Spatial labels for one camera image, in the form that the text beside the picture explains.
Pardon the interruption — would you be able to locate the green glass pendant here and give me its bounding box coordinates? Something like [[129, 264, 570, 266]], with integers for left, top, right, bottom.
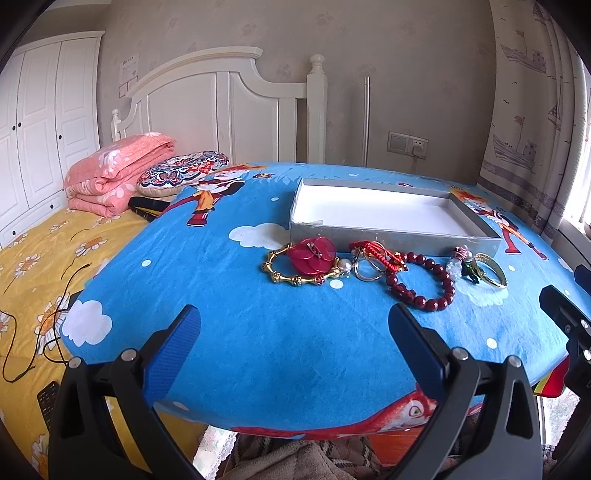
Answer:
[[462, 260, 482, 284]]

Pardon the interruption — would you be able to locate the grey shallow cardboard tray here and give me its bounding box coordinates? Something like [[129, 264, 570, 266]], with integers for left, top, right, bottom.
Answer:
[[290, 178, 501, 257]]

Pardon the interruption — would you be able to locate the white wooden headboard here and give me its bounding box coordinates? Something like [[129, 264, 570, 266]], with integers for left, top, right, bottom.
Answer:
[[110, 46, 328, 164]]

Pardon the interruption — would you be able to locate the dark red bead bracelet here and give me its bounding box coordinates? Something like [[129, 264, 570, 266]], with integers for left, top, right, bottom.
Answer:
[[386, 250, 457, 313]]

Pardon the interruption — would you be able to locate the grey wall socket panel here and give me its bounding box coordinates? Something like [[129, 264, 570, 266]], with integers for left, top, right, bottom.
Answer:
[[387, 132, 429, 159]]

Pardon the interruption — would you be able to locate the yellow floral bedsheet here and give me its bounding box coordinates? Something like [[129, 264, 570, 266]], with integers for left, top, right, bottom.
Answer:
[[0, 207, 209, 480]]

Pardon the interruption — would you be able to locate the patterned round cushion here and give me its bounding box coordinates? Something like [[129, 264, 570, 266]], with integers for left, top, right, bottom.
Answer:
[[136, 151, 230, 198]]

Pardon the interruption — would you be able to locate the black remote control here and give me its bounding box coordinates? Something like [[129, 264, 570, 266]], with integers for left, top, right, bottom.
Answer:
[[37, 381, 59, 430]]

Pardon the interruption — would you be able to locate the gold interlocking ring ornament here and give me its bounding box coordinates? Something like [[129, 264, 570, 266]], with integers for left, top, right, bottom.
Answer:
[[352, 246, 386, 282]]

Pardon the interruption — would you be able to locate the red flat pendant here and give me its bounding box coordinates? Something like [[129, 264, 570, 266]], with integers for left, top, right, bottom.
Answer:
[[287, 237, 335, 277]]

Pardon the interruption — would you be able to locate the white charger plug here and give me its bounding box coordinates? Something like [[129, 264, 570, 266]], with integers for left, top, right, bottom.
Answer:
[[412, 143, 426, 159]]

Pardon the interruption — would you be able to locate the blue cartoon print tablecloth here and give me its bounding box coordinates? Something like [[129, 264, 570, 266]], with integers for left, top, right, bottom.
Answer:
[[60, 161, 577, 440]]

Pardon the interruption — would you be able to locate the folded pink floral quilt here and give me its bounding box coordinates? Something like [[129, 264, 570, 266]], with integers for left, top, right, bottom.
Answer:
[[63, 132, 175, 218]]

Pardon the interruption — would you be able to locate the ship print curtain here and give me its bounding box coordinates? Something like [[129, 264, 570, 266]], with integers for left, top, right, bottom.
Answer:
[[478, 1, 590, 242]]

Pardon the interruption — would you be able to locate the gold bamboo-link bracelet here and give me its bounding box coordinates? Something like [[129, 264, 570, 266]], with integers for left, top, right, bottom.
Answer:
[[261, 242, 346, 287]]

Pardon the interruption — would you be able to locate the white jade pendant pink cord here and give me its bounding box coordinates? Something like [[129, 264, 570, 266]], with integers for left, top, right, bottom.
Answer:
[[445, 245, 473, 281]]

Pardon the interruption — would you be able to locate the paper notice on wall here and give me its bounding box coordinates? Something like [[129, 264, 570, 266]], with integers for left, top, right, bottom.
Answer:
[[118, 53, 139, 98]]

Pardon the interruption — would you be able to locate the white pearl bead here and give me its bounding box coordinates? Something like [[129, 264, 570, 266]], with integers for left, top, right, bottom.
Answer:
[[339, 259, 353, 272]]

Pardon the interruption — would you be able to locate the white wardrobe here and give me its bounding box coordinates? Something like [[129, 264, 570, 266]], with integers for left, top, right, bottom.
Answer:
[[1, 31, 103, 247]]

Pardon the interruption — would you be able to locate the silver metal pole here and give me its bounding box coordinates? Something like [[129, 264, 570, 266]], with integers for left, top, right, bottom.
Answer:
[[363, 76, 372, 167]]

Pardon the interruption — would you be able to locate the red cord gold-bead bracelet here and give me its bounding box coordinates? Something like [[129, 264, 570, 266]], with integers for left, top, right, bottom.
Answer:
[[348, 240, 410, 273]]

